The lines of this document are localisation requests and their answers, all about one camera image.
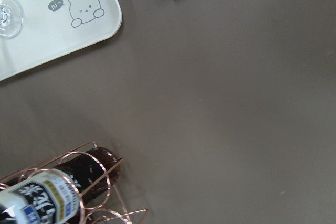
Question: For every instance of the copper wire bottle basket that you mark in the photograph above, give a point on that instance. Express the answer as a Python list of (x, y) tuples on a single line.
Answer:
[(93, 200)]

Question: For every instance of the tea bottle near corner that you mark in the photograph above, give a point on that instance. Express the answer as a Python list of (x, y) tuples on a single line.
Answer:
[(53, 198)]

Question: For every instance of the cream rabbit tray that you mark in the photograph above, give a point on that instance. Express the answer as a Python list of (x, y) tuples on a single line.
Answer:
[(54, 28)]

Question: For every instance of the clear wine glass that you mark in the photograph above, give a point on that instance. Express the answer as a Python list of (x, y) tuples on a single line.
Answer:
[(12, 18)]

